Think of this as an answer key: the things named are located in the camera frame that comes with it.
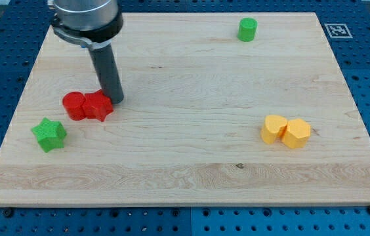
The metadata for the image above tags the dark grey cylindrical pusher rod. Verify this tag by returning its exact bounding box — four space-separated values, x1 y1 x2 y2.
89 45 124 104

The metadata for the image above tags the green star block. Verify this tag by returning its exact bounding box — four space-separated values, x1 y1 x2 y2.
31 117 67 153

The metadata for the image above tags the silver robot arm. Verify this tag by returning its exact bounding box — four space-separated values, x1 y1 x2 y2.
48 0 124 104

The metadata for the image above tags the red star block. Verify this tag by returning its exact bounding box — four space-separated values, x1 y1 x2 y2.
82 90 113 122

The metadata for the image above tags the red cylinder block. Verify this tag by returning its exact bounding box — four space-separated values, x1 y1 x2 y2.
62 92 86 121

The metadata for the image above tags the wooden board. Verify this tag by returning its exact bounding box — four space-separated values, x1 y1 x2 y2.
0 12 370 208

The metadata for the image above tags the green cylinder block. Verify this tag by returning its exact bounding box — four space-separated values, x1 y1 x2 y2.
237 18 258 42

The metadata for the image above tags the yellow heart block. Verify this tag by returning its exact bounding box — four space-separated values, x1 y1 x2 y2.
260 115 288 144

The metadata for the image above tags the yellow hexagon block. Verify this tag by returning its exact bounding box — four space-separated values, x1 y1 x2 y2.
281 119 311 149

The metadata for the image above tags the white fiducial marker tag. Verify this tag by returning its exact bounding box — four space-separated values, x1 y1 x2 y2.
325 23 352 39

